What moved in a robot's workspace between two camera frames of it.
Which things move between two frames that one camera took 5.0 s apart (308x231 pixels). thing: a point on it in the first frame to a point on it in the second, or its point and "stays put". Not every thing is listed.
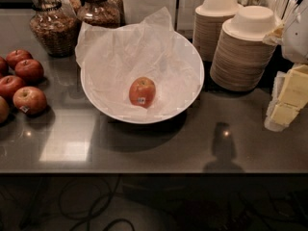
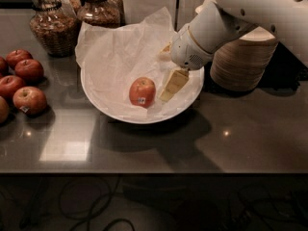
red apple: [141, 91] stays put
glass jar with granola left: [55, 22] stays put
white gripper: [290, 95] to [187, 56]
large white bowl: [116, 56] stays put
